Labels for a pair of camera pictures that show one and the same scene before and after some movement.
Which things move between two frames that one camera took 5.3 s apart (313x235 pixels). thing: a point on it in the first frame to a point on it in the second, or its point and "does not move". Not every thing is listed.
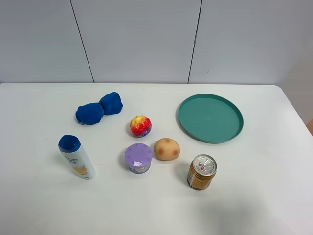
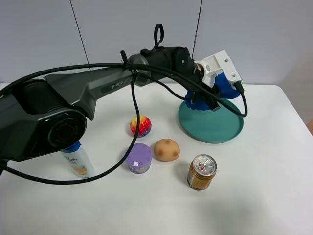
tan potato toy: x=167 y=149 does not move
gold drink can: x=201 y=170 does not move
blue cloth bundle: x=91 y=113 to x=226 y=90
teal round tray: x=210 y=118 does not move
